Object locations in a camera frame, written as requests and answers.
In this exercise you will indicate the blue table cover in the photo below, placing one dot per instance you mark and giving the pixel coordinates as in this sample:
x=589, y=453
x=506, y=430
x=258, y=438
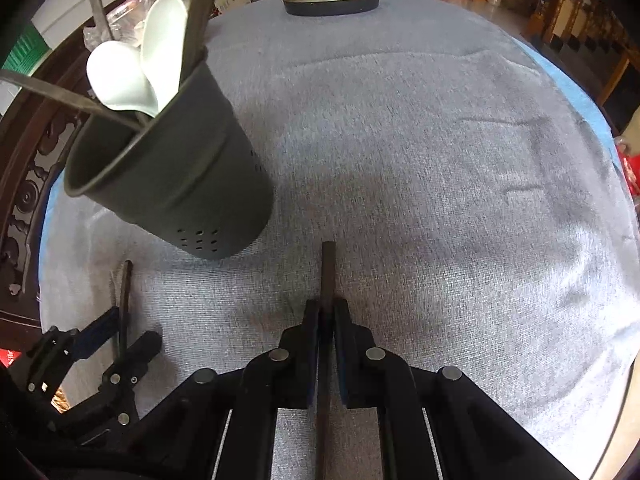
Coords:
x=565, y=90

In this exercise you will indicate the dark carved wooden chair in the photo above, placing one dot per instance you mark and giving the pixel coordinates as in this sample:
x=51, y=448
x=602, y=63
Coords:
x=25, y=185

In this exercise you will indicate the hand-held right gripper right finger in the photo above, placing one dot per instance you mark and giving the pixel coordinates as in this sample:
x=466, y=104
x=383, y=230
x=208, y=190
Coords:
x=342, y=355

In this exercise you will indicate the green shutter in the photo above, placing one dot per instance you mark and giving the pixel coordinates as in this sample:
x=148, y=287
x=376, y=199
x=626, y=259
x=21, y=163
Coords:
x=22, y=50

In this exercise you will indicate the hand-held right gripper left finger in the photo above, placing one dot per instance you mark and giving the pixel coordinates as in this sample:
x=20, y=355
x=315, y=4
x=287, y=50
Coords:
x=314, y=355

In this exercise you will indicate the grey tablecloth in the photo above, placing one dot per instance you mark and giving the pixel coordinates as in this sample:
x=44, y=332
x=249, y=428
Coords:
x=425, y=185

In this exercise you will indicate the red packet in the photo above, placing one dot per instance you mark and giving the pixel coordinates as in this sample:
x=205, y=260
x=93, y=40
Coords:
x=631, y=165

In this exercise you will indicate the white ceramic spoon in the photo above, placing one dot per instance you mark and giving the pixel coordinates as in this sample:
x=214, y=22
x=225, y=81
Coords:
x=165, y=40
x=117, y=75

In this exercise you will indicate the grey perforated utensil holder cup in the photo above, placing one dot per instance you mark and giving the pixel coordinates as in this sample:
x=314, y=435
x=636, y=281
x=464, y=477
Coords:
x=180, y=175

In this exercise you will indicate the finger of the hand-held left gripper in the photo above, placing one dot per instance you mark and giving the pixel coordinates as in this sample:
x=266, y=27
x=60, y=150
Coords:
x=135, y=360
x=97, y=335

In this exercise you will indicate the clear plastic bag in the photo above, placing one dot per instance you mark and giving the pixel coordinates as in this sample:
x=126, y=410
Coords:
x=120, y=20

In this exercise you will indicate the wooden stair railing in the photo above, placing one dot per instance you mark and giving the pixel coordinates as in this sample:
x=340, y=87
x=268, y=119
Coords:
x=580, y=25

